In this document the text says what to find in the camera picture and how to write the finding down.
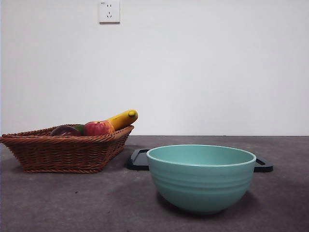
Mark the teal ribbed bowl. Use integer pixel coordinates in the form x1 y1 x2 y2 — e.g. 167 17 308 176
146 144 257 216

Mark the red apple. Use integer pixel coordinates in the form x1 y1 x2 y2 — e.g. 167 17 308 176
84 120 115 136

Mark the white wall socket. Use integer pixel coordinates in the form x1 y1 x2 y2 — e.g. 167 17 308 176
98 0 121 24

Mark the yellow banana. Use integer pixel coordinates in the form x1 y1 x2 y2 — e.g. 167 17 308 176
105 109 139 131

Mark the green fruit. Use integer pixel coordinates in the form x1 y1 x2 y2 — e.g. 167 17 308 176
72 124 85 136

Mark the dark rectangular tray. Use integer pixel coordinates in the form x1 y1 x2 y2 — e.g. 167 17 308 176
126 148 274 173

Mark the brown wicker basket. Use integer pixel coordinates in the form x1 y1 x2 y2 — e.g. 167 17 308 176
0 124 135 174

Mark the dark purple plum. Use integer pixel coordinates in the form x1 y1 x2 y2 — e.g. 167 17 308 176
50 125 82 137

